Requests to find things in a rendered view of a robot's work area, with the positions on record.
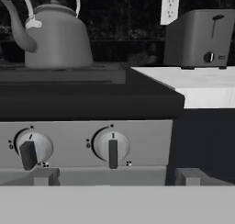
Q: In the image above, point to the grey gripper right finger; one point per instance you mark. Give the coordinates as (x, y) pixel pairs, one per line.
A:
(191, 176)

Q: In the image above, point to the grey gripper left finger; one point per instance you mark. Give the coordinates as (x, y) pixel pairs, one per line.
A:
(42, 176)

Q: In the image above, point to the grey stove knob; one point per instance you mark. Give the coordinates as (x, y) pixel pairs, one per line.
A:
(112, 148)
(32, 149)

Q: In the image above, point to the grey stove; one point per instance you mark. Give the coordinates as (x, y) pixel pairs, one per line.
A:
(91, 99)

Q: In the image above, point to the grey toaster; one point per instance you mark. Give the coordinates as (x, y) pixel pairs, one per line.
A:
(199, 38)

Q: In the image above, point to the white wall socket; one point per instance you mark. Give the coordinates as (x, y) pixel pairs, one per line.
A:
(170, 7)

